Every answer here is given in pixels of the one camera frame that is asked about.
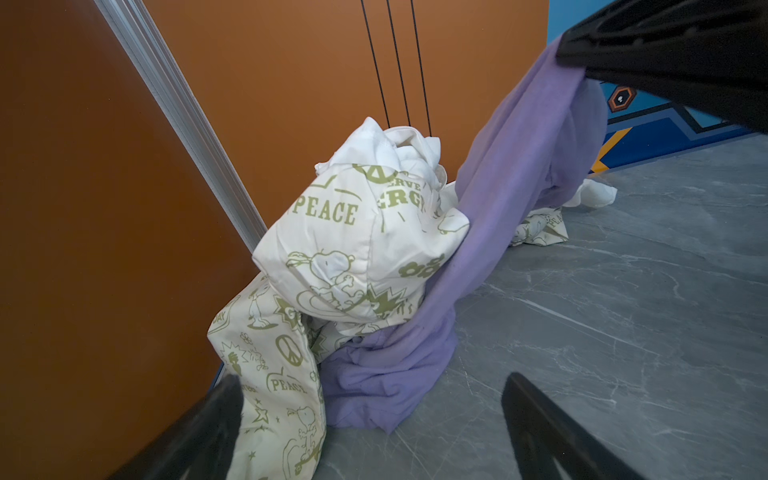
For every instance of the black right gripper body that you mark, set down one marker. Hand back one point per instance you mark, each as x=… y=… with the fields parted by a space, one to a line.
x=707 y=55

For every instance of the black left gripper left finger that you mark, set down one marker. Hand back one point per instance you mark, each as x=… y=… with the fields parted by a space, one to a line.
x=199 y=445

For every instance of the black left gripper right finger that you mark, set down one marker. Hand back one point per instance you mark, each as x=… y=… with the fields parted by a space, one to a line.
x=549 y=444

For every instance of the purple cloth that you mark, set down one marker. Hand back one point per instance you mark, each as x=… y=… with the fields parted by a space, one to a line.
x=535 y=151

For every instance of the cream green-printed Snoopy cloth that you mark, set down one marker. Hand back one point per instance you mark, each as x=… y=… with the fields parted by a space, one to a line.
x=338 y=329

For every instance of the aluminium left corner post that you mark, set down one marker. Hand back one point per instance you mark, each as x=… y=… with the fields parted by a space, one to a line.
x=135 y=29

